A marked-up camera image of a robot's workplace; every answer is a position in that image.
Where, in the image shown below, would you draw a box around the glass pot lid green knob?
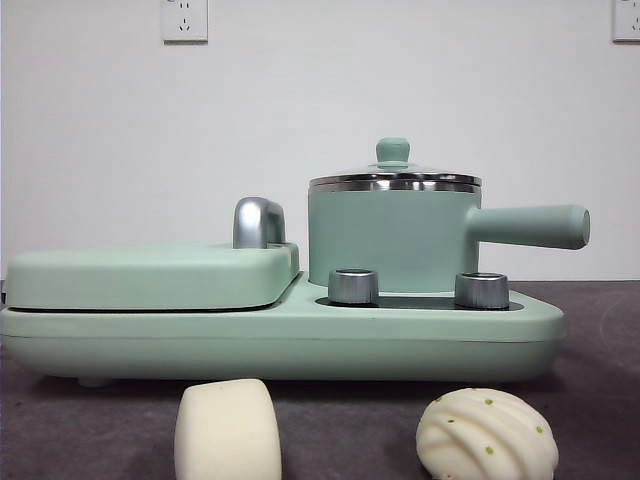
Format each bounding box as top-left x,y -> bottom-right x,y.
308,137 -> 483,194

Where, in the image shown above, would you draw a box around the plain white steamed bun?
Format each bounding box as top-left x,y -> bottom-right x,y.
174,378 -> 283,480

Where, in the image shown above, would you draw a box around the pleated bun green specks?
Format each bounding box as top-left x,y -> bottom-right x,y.
416,387 -> 560,480

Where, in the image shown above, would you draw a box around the silver control knob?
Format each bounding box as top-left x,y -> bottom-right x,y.
454,271 -> 508,308
328,268 -> 380,305

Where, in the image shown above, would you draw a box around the mint green breakfast machine base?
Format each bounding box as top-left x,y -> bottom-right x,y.
0,282 -> 567,389

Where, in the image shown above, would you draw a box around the black control panel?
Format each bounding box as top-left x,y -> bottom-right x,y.
315,293 -> 512,309

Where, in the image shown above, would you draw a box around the mint green hinged grill lid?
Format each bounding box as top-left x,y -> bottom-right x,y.
5,240 -> 302,309

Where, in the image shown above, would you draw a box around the mint green handled pot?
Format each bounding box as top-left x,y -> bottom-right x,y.
307,174 -> 592,297

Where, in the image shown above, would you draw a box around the silver grill lid handle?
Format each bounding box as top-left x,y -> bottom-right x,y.
232,196 -> 288,250

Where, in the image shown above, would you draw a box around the white wall socket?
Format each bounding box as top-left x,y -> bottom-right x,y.
612,0 -> 640,44
161,0 -> 209,46

